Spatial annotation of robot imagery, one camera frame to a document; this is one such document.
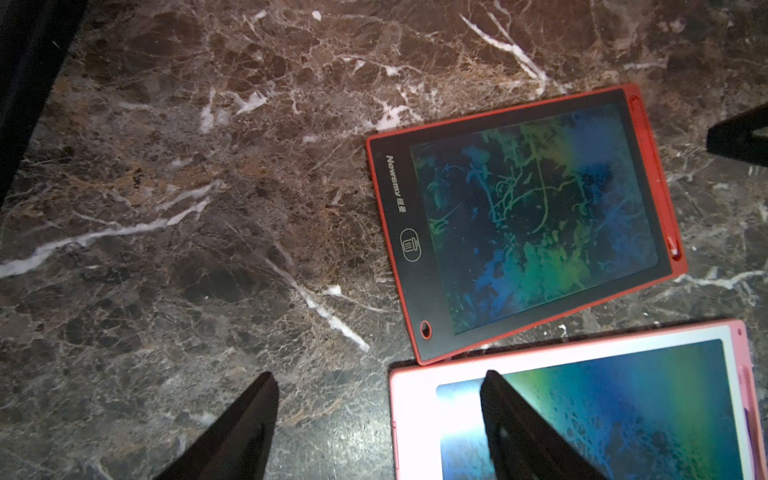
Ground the red writing tablet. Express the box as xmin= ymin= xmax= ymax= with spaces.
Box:
xmin=366 ymin=84 xmax=688 ymax=366

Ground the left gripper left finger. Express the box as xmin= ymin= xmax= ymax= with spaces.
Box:
xmin=158 ymin=372 xmax=279 ymax=479

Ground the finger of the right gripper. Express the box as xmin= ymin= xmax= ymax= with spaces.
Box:
xmin=706 ymin=104 xmax=767 ymax=167

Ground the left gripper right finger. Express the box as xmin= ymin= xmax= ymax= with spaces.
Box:
xmin=480 ymin=370 xmax=604 ymax=480

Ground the pink white writing tablet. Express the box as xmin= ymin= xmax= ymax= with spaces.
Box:
xmin=389 ymin=319 xmax=767 ymax=479

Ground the red stylus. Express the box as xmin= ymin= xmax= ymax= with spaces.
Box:
xmin=628 ymin=90 xmax=683 ymax=261

